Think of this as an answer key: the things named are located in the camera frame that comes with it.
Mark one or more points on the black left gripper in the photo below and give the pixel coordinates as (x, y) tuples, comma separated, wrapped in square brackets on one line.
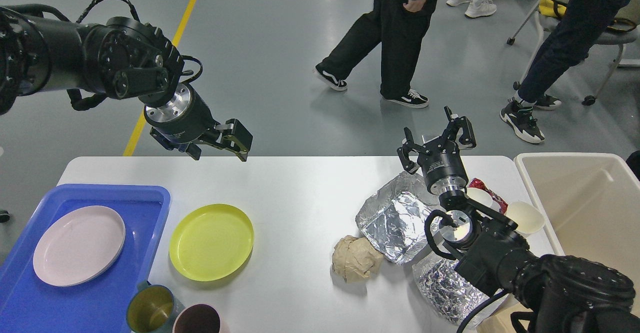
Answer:
[(185, 120)]

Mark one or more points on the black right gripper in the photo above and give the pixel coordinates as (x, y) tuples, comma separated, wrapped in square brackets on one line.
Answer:
[(442, 166)]

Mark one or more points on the yellow plate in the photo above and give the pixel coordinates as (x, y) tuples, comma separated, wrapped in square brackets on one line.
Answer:
[(211, 242)]

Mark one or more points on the pink brown cup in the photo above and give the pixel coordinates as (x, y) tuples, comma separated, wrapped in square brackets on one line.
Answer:
[(200, 318)]

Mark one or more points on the green yellow mug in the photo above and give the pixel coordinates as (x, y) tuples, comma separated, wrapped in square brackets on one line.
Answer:
[(154, 309)]

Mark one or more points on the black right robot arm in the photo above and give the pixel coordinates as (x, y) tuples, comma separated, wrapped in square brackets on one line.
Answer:
[(563, 294)]

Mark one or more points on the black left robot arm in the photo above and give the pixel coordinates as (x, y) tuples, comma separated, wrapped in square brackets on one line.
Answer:
[(41, 50)]

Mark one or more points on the red snack wrapper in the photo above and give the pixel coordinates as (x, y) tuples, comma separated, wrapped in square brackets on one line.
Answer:
[(499, 205)]

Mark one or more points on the white paper cup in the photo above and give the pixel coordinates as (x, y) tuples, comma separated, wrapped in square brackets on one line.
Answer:
[(480, 196)]

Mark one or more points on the aluminium foil tray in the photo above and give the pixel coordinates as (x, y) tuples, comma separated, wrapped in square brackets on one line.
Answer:
[(393, 219)]

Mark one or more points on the white paper bowl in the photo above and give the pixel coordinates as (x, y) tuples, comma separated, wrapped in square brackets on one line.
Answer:
[(528, 218)]

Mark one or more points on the crumpled brown paper ball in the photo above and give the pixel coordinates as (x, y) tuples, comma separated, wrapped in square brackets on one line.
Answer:
[(355, 259)]

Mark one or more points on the crumpled aluminium foil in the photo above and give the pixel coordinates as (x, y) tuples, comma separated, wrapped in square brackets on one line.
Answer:
[(450, 295)]

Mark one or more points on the person in black trousers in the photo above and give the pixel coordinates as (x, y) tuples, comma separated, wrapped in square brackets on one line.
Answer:
[(398, 26)]

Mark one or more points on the beige plastic bin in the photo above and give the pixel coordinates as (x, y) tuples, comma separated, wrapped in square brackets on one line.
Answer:
[(592, 204)]

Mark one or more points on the pink plate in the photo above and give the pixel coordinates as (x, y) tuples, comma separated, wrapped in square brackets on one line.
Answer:
[(79, 246)]

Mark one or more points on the person in dark jeans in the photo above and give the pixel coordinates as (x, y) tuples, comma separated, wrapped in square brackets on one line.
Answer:
[(569, 44)]

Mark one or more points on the grey chair on wheels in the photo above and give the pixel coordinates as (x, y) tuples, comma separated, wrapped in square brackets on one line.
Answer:
[(546, 25)]

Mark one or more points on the blue plastic tray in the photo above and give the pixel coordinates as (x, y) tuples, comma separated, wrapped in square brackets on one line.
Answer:
[(29, 305)]

